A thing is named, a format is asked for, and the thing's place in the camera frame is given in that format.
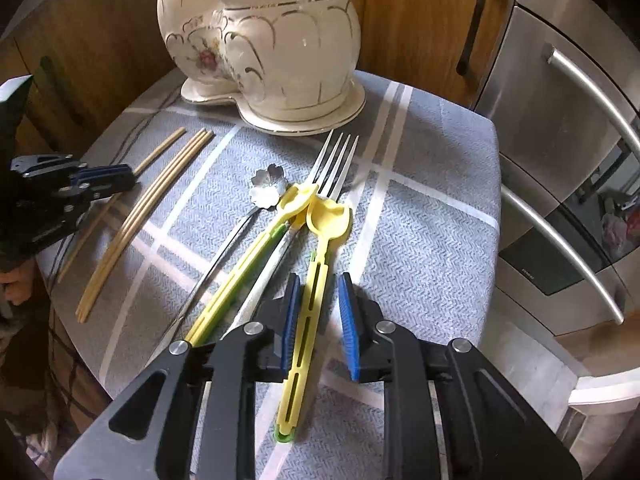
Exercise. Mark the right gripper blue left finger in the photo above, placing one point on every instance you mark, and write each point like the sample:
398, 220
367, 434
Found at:
291, 300

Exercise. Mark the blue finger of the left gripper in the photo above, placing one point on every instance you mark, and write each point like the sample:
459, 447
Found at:
104, 175
98, 187

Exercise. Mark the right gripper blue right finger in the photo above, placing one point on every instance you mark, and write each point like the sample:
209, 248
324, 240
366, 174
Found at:
351, 324

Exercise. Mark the yellow green plastic spoon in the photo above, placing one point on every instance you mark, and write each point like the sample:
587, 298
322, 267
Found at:
293, 202

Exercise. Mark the flower-bowl steel spoon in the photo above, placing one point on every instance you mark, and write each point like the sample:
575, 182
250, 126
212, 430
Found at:
266, 188

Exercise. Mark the steel fork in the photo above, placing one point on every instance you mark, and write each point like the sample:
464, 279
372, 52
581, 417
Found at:
341, 160
270, 261

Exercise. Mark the person's left hand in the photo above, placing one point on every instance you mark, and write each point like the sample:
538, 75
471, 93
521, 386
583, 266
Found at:
17, 284

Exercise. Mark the cream floral ceramic utensil holder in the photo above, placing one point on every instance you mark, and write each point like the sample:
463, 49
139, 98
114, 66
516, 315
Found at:
288, 65

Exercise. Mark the stainless steel oven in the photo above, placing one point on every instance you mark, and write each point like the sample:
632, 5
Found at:
569, 243

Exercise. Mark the oven handle bar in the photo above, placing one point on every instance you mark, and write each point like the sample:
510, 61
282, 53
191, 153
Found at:
566, 66

